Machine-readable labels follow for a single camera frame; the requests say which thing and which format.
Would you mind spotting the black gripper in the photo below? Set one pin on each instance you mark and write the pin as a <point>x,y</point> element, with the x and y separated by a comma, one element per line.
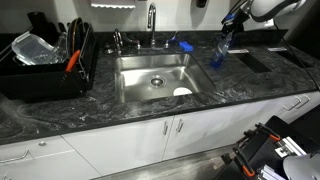
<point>236,18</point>

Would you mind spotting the blue dish soap bottle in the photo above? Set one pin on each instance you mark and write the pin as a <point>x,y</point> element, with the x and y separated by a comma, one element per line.
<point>218,55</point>

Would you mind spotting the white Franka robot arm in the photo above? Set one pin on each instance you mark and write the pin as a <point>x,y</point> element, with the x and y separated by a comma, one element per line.
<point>276,6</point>

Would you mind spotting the sink drain strainer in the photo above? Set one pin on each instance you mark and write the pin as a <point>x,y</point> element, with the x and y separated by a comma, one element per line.
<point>157,81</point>

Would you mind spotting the stainless steel sink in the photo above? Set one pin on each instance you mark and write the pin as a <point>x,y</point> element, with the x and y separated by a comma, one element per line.
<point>140,76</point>

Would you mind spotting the small chrome counter cap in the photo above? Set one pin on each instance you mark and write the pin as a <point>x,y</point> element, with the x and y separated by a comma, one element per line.
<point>109,49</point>

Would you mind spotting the white label strip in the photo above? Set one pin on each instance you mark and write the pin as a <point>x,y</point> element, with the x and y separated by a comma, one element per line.
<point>276,49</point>
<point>238,51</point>

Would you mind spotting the blue sponge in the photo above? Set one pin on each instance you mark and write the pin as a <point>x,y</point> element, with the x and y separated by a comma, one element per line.
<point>186,46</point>

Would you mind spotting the blue dish brush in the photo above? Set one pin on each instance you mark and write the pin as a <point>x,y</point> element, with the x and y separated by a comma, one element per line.
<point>171,40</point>

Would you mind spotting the white round lid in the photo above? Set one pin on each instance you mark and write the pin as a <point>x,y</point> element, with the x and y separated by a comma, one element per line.
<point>182,91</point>

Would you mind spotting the tall chrome faucet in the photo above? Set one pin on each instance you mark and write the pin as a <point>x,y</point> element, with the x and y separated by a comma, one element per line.
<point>152,20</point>

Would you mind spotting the dark metal side spout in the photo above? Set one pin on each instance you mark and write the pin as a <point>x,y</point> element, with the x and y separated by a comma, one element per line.
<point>131,41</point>

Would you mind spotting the white drawer front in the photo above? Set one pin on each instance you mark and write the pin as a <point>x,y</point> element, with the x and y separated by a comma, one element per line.
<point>33,148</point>
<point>290,115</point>

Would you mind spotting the black orange clamp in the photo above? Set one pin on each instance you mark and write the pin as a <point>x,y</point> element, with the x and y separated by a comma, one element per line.
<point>268,131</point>
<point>245,163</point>

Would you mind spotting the small chrome side tap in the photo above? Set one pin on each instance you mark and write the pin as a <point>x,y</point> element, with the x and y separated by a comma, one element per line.
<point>117,38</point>

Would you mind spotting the black robot cart top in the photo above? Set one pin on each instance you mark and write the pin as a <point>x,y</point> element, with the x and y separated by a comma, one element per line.
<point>266,153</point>

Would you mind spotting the aluminium extrusion bar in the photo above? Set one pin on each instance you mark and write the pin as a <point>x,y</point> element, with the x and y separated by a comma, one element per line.
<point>270,173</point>
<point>290,146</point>

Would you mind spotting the dark plates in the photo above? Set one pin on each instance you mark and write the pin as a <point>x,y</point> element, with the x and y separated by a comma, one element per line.
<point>76,35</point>

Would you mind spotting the black coffee machine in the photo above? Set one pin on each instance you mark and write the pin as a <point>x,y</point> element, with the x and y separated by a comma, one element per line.
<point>40,25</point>

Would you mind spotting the black dish rack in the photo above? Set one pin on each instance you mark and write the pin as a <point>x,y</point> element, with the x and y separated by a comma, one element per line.
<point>40,80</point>

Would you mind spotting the clear plastic container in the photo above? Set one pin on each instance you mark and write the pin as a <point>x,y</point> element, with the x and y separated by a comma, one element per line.
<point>33,50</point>

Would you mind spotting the round silver lock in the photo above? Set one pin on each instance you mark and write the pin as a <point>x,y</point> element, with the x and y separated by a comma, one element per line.
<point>42,143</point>

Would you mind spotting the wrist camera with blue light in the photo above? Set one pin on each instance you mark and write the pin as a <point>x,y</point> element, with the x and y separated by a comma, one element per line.
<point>230,16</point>

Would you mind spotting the black wall soap dispenser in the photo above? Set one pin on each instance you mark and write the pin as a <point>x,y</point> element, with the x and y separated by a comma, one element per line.
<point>201,2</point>

